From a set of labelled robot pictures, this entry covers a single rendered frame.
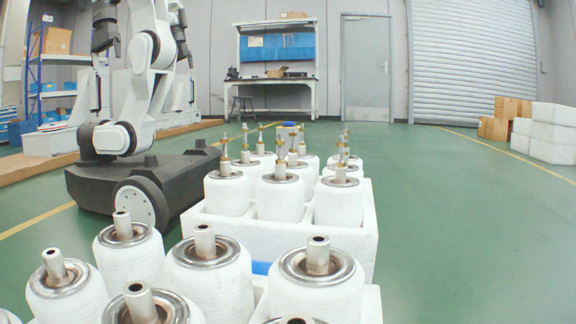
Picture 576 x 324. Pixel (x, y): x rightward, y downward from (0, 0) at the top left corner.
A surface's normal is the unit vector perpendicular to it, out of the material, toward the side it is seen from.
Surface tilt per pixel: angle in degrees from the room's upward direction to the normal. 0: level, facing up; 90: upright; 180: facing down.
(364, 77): 90
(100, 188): 90
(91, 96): 90
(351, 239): 90
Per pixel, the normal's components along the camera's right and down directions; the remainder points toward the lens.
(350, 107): -0.19, 0.21
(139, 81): -0.18, 0.60
